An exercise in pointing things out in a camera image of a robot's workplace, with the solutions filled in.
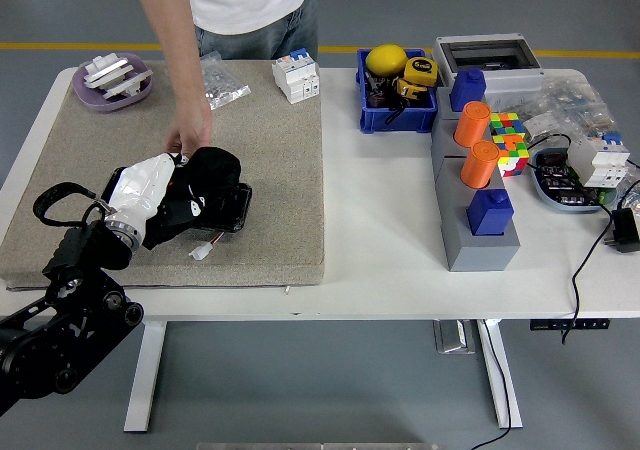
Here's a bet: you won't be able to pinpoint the colourful puzzle cube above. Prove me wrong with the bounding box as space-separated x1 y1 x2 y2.
488 111 529 144
493 134 532 178

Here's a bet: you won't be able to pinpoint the purple tray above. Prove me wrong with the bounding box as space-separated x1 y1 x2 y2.
72 51 154 113

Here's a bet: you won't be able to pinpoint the black table control panel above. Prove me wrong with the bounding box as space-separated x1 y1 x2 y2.
530 318 612 331

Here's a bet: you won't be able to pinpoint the black film-wrapped panel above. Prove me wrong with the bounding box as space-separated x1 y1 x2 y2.
101 166 254 234

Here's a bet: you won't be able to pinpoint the yellow lemon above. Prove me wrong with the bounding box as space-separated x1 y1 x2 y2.
366 43 410 77

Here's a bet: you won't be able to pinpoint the black electronic modules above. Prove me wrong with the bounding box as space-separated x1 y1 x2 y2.
538 152 601 206

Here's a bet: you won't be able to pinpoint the small yellow tape measure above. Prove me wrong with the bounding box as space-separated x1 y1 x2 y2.
392 77 435 106

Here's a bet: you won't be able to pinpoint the white plastic bracket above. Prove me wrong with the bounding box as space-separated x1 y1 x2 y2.
102 67 155 99

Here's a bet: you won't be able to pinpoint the large clear bag of parts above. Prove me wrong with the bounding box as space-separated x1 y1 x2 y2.
542 72 621 139

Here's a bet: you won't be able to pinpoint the person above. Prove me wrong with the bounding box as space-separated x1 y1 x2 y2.
184 0 320 62

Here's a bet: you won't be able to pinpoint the white connector with wires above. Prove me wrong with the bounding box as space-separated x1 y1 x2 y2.
188 232 226 263

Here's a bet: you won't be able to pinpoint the person's right hand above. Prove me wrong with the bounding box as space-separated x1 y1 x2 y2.
163 100 214 159

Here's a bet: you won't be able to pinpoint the large yellow tape measure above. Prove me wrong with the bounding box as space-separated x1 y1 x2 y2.
403 55 438 87

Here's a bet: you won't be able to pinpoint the white plastic plate stack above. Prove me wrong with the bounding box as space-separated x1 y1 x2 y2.
83 53 132 90

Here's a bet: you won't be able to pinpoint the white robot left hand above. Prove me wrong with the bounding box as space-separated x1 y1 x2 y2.
106 151 191 227

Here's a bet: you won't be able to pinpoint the white table leg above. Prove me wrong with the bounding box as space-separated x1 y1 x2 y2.
123 319 168 434
477 318 524 430

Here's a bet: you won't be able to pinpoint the black power adapter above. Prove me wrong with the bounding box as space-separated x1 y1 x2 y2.
604 208 640 255

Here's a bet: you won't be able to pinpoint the black floor cable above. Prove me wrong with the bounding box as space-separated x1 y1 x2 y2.
469 319 512 450

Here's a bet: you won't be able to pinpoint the grey-brown mat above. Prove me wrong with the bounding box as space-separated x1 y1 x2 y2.
0 58 326 291

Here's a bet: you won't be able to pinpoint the grey shape holder base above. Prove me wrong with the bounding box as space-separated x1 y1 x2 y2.
430 87 522 273

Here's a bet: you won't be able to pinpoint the small clear bag with label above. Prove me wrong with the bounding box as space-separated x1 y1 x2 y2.
519 109 566 146

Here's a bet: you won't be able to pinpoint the white circuit breaker blue switch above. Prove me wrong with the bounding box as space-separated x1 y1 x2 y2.
567 130 632 189
271 47 322 105

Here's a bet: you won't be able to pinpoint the orange cylinder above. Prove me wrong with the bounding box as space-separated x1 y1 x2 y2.
453 101 494 149
460 139 502 190

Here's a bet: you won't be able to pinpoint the blue-grey dish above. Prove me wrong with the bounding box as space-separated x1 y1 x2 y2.
529 147 621 215

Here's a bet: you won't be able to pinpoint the metal floor box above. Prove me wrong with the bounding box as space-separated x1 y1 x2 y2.
432 319 476 355

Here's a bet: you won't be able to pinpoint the blue block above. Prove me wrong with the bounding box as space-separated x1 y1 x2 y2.
449 67 488 112
466 188 516 237

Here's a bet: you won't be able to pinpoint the black adapter cable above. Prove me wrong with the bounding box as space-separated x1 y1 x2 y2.
527 133 617 346

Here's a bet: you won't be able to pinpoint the blue plastic bin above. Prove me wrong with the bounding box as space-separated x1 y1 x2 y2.
356 47 440 134

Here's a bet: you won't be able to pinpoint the clear bag of metal screws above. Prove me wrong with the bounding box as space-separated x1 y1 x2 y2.
198 50 251 111

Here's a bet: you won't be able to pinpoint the grey electrical enclosure box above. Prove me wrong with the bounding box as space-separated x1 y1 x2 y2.
432 32 546 109

